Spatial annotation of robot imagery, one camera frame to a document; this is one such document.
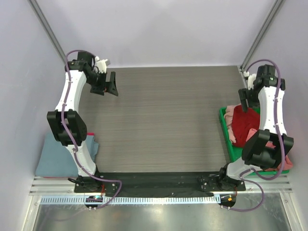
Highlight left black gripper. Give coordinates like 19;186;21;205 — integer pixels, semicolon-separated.
86;71;118;96

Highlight salmon pink t shirt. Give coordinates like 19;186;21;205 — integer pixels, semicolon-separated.
242;130;294;171

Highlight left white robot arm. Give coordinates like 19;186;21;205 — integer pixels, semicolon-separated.
47;50;118;193

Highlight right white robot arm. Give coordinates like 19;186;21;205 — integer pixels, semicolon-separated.
217;59;294;191

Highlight light pink t shirt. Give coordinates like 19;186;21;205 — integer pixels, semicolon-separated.
224;105;236;143

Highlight dark red t shirt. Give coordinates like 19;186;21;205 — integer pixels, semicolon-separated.
231;105;260;148

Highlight green plastic bin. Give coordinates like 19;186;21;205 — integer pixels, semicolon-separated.
218;107;293;176

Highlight folded blue t shirt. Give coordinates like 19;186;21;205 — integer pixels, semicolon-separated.
35;133;100;178

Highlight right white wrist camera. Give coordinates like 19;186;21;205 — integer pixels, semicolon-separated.
243;71;257;90

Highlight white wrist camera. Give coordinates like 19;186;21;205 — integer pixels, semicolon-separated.
94;56;110;73
243;71;257;90

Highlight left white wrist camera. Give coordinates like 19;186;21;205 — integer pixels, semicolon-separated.
94;56;110;73

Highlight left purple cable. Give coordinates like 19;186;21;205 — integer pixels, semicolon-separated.
60;50;123;209

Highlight right aluminium frame post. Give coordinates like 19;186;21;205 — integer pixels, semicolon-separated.
239;0;286;70

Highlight aluminium frame post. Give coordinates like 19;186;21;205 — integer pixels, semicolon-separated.
239;0;286;70
27;0;65;63

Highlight left aluminium frame post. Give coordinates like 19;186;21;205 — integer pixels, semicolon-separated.
27;0;65;63

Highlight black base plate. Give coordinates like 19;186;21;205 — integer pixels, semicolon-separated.
68;171;246;198

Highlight aluminium front rail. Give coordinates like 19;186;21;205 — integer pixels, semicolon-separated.
29;175;293;195

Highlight slotted cable duct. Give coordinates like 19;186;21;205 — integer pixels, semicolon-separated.
40;194;220;205

